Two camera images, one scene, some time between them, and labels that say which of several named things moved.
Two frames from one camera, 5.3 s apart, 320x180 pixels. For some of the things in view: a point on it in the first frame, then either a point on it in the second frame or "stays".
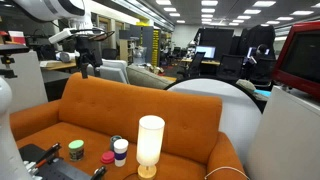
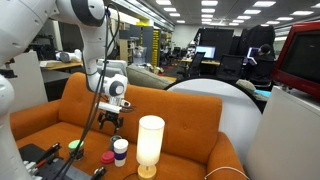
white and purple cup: x=120 y=147 stays
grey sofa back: x=140 y=76 stays
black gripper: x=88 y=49 -> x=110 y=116
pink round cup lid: x=107 y=157 stays
